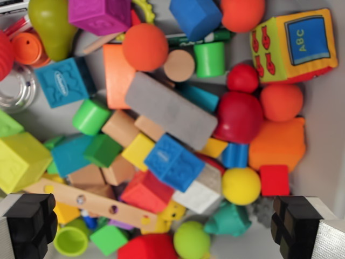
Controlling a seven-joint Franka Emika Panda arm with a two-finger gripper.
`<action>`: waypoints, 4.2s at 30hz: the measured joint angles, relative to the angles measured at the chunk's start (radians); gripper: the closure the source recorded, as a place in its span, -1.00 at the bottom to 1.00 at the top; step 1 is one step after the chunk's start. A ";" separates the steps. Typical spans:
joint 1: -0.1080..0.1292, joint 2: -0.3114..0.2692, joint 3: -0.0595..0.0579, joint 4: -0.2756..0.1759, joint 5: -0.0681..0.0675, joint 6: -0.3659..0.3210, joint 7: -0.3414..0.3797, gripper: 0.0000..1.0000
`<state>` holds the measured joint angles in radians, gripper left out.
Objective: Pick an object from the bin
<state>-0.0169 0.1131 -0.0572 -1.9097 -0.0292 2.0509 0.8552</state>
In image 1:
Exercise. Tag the dark green wooden cube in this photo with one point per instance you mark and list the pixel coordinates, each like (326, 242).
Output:
(102, 151)

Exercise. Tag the grey gear toy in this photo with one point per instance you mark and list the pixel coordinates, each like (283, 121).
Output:
(260, 210)

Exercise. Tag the ribbed wooden screw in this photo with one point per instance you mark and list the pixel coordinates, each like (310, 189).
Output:
(99, 44)

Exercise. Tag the red rounded piece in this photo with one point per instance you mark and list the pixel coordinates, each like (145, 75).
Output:
(213, 163)

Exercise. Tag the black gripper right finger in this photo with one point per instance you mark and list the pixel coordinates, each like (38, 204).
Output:
(299, 229)

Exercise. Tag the magenta rubber cube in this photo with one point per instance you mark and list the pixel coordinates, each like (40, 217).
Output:
(99, 14)

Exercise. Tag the olive green pear toy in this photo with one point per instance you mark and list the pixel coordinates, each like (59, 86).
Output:
(49, 24)

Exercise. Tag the teal wooden cube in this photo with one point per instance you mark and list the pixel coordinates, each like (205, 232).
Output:
(70, 159)

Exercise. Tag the light green rubber cube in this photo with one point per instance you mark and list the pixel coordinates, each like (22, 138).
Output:
(8, 124)

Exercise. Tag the grey foam block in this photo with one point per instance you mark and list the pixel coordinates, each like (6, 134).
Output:
(169, 108)

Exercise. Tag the teal rubber toy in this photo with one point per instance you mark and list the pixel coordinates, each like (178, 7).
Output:
(229, 219)

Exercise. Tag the red ribbed ball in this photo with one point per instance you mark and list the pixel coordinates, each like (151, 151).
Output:
(5, 55)

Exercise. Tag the teal wooden block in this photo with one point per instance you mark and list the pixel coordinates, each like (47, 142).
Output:
(200, 97)

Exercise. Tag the yellow ball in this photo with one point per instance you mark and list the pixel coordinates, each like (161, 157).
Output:
(241, 186)

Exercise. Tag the light green ball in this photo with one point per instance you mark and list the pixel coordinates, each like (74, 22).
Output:
(191, 240)

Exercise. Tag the blue embossed rubber cube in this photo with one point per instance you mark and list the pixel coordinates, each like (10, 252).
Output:
(173, 163)

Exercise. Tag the bright green cube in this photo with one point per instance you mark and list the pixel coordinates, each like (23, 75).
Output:
(109, 240)

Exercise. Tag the small red pointed piece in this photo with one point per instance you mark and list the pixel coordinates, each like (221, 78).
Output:
(135, 19)

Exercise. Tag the red rubber cube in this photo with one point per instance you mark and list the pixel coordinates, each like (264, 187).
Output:
(147, 193)

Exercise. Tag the yellow wedge block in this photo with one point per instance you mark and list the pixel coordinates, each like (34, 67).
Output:
(214, 147)

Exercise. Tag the wooden cylinder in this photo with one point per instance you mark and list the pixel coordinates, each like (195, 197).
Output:
(179, 66)

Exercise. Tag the small blue piece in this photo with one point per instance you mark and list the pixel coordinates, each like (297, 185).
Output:
(89, 219)

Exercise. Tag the green marker pen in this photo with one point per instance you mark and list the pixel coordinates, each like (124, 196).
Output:
(199, 37)

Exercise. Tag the light green cup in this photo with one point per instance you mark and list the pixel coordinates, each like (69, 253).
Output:
(71, 238)

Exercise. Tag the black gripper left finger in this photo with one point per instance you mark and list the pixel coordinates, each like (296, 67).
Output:
(27, 224)

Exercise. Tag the yellow rubber toy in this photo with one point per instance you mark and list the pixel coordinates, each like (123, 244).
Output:
(172, 213)

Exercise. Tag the yellow-green rubber cube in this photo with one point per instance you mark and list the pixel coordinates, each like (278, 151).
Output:
(23, 162)

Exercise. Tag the orange soft toy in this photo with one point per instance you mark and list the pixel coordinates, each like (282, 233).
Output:
(277, 145)

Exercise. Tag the wooden strip with holes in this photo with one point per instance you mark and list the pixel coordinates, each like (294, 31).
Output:
(97, 205)

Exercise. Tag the yellow wooden cube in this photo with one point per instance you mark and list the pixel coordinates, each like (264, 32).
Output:
(137, 152)

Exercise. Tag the purple flat piece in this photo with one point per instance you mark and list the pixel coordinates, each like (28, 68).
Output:
(120, 224)

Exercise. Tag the green plastic cylinder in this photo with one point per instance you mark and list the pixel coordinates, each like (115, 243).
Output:
(90, 117)
(209, 59)

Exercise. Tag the bright green block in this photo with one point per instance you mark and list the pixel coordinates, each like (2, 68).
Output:
(52, 144)

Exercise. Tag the red marker pen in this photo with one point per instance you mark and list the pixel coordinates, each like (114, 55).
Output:
(19, 25)

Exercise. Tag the fabric ABC cube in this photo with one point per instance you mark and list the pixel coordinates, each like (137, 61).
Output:
(293, 46)

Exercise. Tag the grey white block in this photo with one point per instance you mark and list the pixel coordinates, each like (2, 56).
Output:
(199, 195)

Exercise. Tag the small red cube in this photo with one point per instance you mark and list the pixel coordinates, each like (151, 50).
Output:
(275, 180)

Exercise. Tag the blue plastic cylinder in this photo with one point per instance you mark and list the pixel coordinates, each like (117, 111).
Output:
(235, 156)

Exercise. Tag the orange foam block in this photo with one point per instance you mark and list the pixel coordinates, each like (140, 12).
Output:
(116, 81)

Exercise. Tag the small red ball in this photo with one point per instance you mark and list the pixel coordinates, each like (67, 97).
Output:
(242, 78)

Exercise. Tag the white flat object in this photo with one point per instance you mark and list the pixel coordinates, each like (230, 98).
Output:
(13, 5)

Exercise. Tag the blue foam block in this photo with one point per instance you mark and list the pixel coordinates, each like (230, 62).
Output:
(195, 17)

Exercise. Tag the yellow-green teether toy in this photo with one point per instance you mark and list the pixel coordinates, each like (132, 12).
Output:
(147, 10)

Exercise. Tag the plain wooden block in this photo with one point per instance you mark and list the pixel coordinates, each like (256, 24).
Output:
(149, 128)
(120, 170)
(120, 128)
(86, 176)

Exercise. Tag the yellow wooden block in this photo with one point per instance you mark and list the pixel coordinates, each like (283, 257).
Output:
(67, 213)

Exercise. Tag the teal embossed rubber cube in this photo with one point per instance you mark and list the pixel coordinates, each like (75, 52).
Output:
(63, 82)

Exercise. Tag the large red ball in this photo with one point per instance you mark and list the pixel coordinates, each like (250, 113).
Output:
(238, 117)
(147, 248)

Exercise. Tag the orange plastic lid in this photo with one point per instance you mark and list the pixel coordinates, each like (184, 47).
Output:
(27, 48)

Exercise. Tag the orange foam ball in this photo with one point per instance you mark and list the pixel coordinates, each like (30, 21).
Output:
(242, 13)
(145, 47)
(281, 102)

